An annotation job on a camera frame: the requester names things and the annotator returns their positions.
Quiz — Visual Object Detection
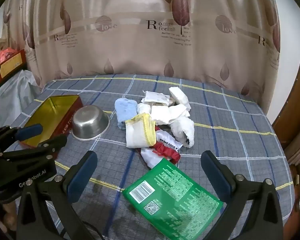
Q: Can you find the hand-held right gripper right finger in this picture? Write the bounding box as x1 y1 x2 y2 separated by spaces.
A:
201 151 284 240

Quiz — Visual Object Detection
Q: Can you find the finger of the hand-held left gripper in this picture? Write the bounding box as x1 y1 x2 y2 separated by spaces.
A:
0 134 68 162
0 124 43 153

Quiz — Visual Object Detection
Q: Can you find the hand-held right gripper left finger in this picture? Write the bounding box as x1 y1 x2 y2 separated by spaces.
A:
16 151 98 240

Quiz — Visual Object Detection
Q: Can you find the red and gold tin box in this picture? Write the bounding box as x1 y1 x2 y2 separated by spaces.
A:
19 95 83 147

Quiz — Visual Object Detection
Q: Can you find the white fluffy cloth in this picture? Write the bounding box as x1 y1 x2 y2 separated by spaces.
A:
170 117 195 147

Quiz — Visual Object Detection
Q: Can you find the white cloth with yellow trim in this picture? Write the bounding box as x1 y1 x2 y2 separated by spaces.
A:
125 113 157 148

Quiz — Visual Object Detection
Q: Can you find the light blue towel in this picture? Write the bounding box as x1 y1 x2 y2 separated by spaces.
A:
114 98 137 130

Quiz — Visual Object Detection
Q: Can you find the white square pad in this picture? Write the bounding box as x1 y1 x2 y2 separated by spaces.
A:
169 87 192 110

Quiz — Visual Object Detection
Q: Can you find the steel bowl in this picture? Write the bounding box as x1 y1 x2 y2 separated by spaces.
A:
72 106 110 140

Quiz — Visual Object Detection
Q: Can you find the white plastic bag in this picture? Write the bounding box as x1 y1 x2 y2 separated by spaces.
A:
0 70 40 128

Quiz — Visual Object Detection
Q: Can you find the green plastic packet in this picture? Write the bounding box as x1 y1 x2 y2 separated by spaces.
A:
122 158 223 240

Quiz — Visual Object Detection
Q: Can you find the grey plaid bed sheet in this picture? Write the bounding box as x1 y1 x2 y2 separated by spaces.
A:
5 74 295 240

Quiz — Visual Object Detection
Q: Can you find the red cardboard box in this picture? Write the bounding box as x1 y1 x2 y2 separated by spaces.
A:
0 49 27 87

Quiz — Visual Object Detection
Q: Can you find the pink plastic bag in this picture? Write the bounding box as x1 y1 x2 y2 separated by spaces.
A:
0 49 18 63

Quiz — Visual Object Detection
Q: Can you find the wooden headboard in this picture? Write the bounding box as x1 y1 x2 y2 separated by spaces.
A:
272 52 300 215

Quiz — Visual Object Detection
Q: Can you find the beige leaf print curtain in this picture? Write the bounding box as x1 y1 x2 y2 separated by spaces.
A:
0 0 282 115

